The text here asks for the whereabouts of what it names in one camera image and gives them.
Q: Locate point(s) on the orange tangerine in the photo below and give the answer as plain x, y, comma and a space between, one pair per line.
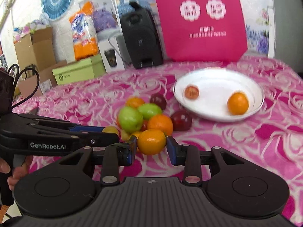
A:
161, 122

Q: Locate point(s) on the green apple front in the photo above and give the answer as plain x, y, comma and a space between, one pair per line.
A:
130, 119

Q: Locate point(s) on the dark red plum front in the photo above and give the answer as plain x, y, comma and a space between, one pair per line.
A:
181, 120

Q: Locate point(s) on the large orange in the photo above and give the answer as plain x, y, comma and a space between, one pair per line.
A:
151, 142

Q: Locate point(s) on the green apple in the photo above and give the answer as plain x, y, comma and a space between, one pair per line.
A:
148, 110
130, 119

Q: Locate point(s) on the magenta tote bag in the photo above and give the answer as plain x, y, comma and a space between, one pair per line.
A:
203, 30

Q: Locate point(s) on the orange tissue pack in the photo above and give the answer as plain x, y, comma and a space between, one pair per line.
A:
84, 35

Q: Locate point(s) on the black speaker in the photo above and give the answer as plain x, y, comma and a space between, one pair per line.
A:
141, 37

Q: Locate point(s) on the dark red plum back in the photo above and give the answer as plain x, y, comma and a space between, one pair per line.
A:
159, 100

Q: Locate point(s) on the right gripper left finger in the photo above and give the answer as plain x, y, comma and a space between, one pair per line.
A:
114, 156

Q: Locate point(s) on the yellow fruit in pile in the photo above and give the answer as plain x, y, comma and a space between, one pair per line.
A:
111, 129

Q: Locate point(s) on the orange on plate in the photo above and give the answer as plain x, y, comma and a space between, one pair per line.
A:
238, 103

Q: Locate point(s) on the green apple back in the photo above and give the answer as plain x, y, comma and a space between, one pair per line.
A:
148, 110

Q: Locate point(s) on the brown cardboard box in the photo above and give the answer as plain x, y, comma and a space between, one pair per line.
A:
36, 51

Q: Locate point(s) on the person's left hand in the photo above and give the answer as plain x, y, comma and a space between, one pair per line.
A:
17, 173

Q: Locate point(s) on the dark red plum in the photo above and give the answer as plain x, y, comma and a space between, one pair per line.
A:
159, 100
181, 120

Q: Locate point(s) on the white ceramic plate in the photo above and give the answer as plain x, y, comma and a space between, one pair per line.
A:
216, 85

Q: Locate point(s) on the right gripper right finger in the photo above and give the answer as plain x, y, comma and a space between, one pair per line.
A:
191, 158

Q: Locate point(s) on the pink rose blanket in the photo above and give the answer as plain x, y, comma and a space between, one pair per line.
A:
272, 138

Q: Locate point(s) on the small red plum on plate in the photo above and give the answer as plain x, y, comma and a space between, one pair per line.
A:
191, 92

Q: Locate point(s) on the green shoe box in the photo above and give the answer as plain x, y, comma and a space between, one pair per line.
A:
85, 69

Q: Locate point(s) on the small orange at back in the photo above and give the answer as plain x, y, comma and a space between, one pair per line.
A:
134, 102

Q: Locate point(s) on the white cup box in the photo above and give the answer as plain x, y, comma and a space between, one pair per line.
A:
108, 30

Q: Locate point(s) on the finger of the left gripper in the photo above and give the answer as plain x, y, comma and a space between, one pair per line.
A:
93, 136

